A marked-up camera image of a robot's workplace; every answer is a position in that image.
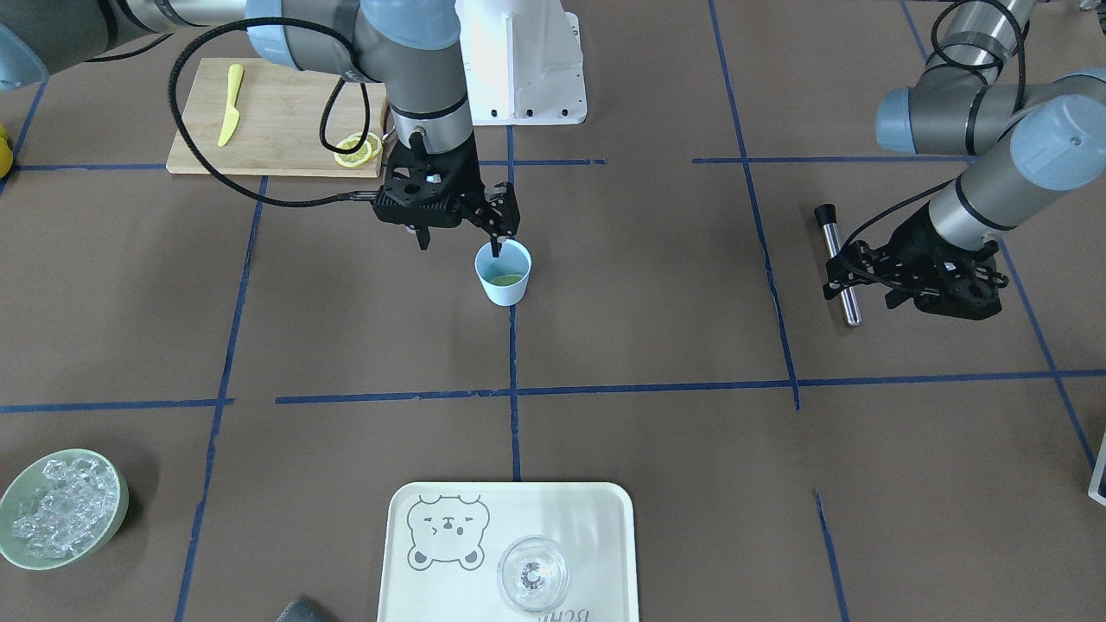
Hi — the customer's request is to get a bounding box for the light blue cup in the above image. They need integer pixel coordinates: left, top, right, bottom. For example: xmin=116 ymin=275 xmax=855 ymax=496
xmin=474 ymin=239 xmax=533 ymax=307

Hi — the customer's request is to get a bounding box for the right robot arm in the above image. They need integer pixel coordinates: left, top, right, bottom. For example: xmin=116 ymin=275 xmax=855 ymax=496
xmin=1 ymin=1 xmax=520 ymax=256

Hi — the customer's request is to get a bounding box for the yellow plastic knife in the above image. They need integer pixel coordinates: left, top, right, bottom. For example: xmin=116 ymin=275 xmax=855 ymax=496
xmin=217 ymin=63 xmax=246 ymax=147

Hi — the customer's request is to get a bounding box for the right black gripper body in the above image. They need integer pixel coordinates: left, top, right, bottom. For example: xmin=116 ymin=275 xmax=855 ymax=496
xmin=372 ymin=134 xmax=487 ymax=228

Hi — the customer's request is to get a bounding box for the green bowl of ice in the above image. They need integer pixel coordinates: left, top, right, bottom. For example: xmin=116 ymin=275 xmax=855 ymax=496
xmin=1 ymin=448 xmax=131 ymax=571

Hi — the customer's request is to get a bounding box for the clear wine glass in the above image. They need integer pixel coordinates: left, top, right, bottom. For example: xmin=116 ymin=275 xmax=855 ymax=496
xmin=498 ymin=535 xmax=570 ymax=615

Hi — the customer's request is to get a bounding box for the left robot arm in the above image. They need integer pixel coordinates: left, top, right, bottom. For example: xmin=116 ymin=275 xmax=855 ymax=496
xmin=823 ymin=1 xmax=1105 ymax=321

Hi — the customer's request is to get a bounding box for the steel muddler black tip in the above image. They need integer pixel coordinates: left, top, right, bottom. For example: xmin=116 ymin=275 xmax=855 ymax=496
xmin=814 ymin=203 xmax=862 ymax=326

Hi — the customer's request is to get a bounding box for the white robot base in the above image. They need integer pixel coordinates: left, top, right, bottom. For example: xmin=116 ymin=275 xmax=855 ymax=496
xmin=453 ymin=1 xmax=588 ymax=127

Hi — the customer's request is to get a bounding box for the bamboo cutting board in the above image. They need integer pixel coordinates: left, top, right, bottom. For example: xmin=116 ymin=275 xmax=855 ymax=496
xmin=181 ymin=58 xmax=382 ymax=180

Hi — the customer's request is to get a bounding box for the cream bear tray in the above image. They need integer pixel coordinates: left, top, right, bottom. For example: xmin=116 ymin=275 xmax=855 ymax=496
xmin=377 ymin=483 xmax=640 ymax=621

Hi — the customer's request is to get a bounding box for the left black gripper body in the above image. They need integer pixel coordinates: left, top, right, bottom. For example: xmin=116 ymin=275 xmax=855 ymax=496
xmin=881 ymin=207 xmax=1010 ymax=321

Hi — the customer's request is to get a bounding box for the yellow lemon at edge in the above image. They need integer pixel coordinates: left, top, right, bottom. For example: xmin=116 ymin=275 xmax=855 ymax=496
xmin=0 ymin=124 xmax=15 ymax=182

